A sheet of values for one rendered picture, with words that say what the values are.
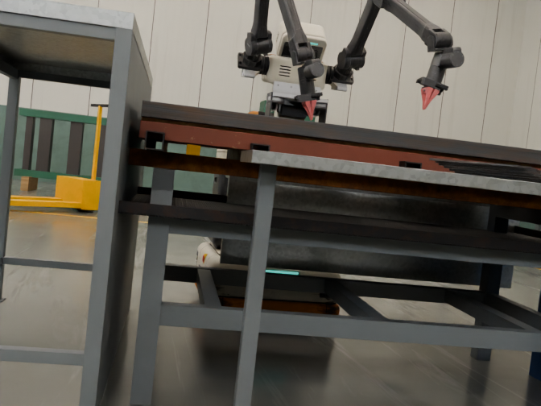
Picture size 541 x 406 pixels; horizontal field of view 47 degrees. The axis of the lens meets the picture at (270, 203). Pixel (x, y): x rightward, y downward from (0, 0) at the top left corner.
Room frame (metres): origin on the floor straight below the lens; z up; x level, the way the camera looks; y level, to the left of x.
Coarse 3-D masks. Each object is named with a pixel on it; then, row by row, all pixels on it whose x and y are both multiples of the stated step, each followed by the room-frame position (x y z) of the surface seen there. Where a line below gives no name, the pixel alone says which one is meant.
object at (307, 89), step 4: (304, 80) 2.41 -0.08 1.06; (308, 80) 2.42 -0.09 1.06; (312, 80) 2.42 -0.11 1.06; (300, 84) 2.42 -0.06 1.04; (304, 84) 2.41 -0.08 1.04; (308, 84) 2.41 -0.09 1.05; (312, 84) 2.42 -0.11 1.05; (300, 88) 2.43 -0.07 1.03; (304, 88) 2.41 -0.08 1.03; (308, 88) 2.41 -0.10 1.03; (312, 88) 2.42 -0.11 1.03; (300, 92) 2.43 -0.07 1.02; (304, 92) 2.42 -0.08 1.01; (308, 92) 2.41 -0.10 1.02; (312, 92) 2.42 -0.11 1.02; (296, 96) 2.41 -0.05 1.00; (300, 96) 2.40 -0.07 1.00; (312, 96) 2.42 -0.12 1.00; (316, 96) 2.42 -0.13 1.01
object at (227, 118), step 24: (192, 120) 1.75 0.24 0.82; (216, 120) 1.76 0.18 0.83; (240, 120) 1.77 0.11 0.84; (264, 120) 1.79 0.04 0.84; (288, 120) 1.80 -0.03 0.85; (384, 144) 1.84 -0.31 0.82; (408, 144) 1.85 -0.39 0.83; (432, 144) 1.86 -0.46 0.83; (456, 144) 1.88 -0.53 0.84; (480, 144) 1.89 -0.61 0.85
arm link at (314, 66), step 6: (294, 54) 2.41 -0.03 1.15; (294, 60) 2.42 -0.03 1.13; (306, 60) 2.38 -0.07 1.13; (312, 60) 2.34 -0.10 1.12; (318, 60) 2.35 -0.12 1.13; (306, 66) 2.38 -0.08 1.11; (312, 66) 2.34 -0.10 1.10; (318, 66) 2.35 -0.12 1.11; (306, 72) 2.37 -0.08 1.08; (312, 72) 2.34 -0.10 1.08; (318, 72) 2.35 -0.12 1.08; (312, 78) 2.38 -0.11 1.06
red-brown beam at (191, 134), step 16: (144, 128) 1.73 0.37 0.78; (160, 128) 1.74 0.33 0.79; (176, 128) 1.75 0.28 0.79; (192, 128) 1.75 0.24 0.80; (208, 128) 1.76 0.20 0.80; (224, 128) 1.80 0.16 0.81; (240, 128) 1.81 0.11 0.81; (208, 144) 1.76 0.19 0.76; (224, 144) 1.77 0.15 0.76; (240, 144) 1.78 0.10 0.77; (272, 144) 1.79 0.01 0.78; (288, 144) 1.80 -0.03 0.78; (304, 144) 1.80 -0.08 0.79; (320, 144) 1.81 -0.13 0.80; (336, 144) 1.82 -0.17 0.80; (352, 144) 1.86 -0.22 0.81; (368, 144) 1.86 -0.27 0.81; (352, 160) 1.83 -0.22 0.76; (368, 160) 1.84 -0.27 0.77; (384, 160) 1.84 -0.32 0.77; (400, 160) 1.85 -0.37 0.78; (416, 160) 1.86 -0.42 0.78; (432, 160) 1.87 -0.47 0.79; (464, 160) 1.88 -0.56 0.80; (480, 160) 1.92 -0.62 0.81; (496, 160) 1.93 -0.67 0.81
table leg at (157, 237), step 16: (160, 192) 1.75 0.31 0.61; (160, 224) 1.75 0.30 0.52; (160, 240) 1.75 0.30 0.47; (160, 256) 1.75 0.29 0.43; (144, 272) 1.75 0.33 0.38; (160, 272) 1.75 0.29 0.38; (144, 288) 1.75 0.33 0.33; (160, 288) 1.75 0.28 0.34; (144, 304) 1.75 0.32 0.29; (160, 304) 1.76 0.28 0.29; (144, 320) 1.75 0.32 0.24; (144, 336) 1.75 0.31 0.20; (144, 352) 1.75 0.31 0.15; (144, 368) 1.75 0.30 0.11; (144, 384) 1.75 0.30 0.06; (144, 400) 1.75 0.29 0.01
